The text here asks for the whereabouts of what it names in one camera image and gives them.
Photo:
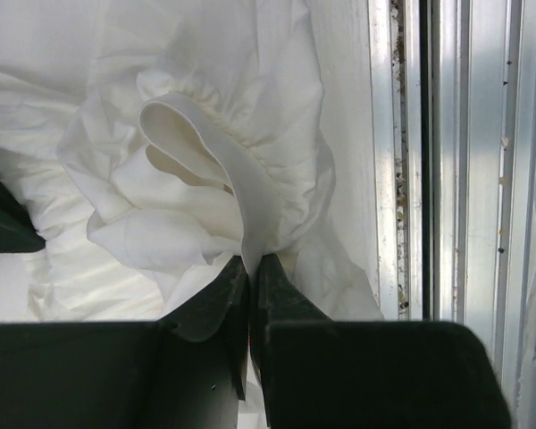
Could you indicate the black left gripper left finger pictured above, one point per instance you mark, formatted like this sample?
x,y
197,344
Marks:
x,y
185,370

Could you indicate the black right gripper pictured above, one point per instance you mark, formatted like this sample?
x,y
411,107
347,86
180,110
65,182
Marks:
x,y
17,232

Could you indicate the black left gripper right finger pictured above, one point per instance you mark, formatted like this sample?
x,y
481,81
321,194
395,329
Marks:
x,y
319,373

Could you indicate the white skirt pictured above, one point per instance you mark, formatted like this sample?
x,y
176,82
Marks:
x,y
164,138

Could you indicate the aluminium frame rail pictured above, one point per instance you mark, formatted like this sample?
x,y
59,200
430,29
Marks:
x,y
454,134

